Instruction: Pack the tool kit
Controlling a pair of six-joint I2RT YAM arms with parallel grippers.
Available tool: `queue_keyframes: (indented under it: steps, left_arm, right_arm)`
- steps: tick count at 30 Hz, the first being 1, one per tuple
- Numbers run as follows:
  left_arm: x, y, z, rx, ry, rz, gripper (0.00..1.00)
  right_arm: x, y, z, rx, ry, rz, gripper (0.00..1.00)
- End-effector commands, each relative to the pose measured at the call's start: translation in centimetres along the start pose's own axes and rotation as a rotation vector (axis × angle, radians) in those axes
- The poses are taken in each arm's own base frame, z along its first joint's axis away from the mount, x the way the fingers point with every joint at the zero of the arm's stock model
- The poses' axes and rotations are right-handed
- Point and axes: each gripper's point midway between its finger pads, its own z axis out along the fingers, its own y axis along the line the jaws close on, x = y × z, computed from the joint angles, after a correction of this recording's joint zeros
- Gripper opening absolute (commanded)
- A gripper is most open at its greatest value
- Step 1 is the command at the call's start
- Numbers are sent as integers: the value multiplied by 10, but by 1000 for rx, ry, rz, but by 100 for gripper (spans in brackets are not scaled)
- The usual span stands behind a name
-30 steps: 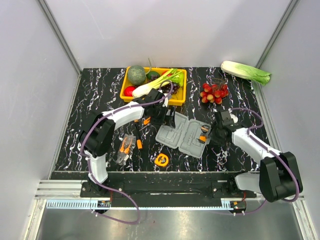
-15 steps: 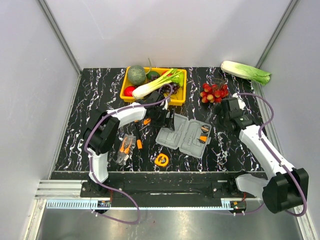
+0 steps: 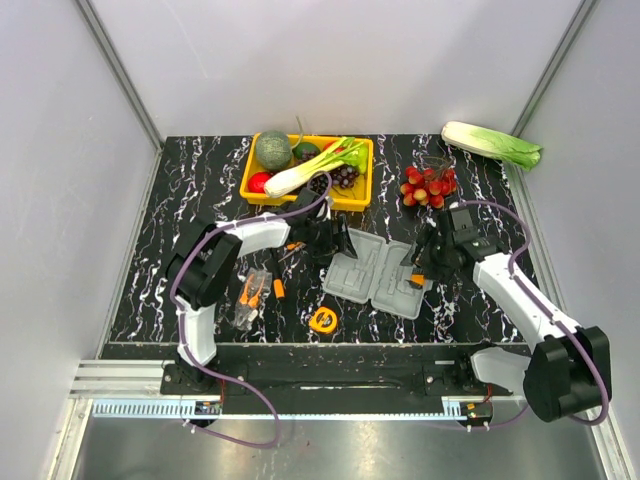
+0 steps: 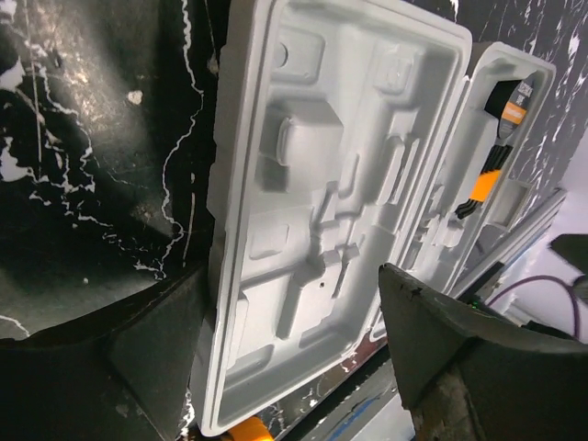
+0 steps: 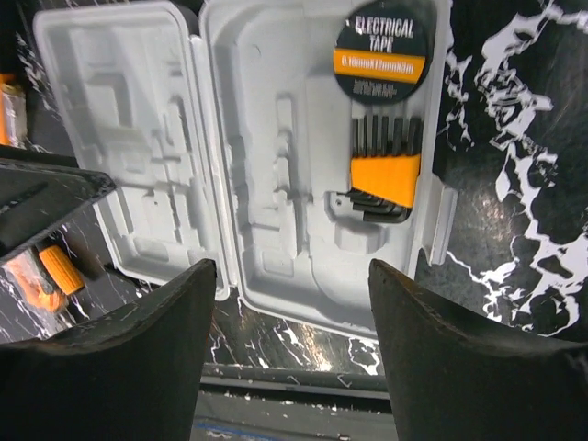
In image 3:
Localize orange black screwdriver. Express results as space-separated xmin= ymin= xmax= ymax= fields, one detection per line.
xmin=269 ymin=249 xmax=286 ymax=300
xmin=407 ymin=273 xmax=433 ymax=291

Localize clear test pen screwdriver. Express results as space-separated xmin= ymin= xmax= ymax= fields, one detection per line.
xmin=279 ymin=249 xmax=303 ymax=262

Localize grey plastic tool case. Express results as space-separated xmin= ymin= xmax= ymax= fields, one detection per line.
xmin=323 ymin=229 xmax=433 ymax=320

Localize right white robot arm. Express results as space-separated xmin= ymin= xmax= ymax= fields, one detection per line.
xmin=401 ymin=201 xmax=612 ymax=426

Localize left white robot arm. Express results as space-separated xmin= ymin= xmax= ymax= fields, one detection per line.
xmin=165 ymin=188 xmax=357 ymax=371

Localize dark purple grape bunch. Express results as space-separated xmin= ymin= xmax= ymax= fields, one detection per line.
xmin=307 ymin=165 xmax=360 ymax=197

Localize red cherry bunch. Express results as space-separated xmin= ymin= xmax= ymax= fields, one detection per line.
xmin=399 ymin=157 xmax=457 ymax=209

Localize orange pliers in bag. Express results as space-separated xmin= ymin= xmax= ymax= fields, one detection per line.
xmin=232 ymin=268 xmax=272 ymax=331

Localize yellow tape measure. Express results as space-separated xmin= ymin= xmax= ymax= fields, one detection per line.
xmin=309 ymin=306 xmax=338 ymax=334

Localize red apple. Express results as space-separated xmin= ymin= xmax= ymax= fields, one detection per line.
xmin=247 ymin=172 xmax=272 ymax=194

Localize green fruit in tray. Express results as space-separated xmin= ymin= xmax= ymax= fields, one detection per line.
xmin=293 ymin=142 xmax=321 ymax=162

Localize white green leek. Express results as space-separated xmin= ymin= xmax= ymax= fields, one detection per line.
xmin=265 ymin=137 xmax=369 ymax=198

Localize yellow plastic tray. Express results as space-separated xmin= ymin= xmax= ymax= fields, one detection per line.
xmin=238 ymin=133 xmax=374 ymax=212

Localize green cantaloupe melon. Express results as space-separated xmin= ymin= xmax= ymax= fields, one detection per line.
xmin=255 ymin=130 xmax=293 ymax=171

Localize napa cabbage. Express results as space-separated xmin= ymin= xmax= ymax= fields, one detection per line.
xmin=441 ymin=121 xmax=542 ymax=171

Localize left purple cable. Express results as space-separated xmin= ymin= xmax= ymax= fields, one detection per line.
xmin=169 ymin=170 xmax=335 ymax=448

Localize purple cable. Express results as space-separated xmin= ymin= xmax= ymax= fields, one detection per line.
xmin=439 ymin=199 xmax=614 ymax=432
xmin=169 ymin=170 xmax=335 ymax=448

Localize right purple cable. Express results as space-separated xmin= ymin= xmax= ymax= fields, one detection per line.
xmin=439 ymin=199 xmax=614 ymax=432

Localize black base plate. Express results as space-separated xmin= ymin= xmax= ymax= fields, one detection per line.
xmin=160 ymin=344 xmax=524 ymax=419

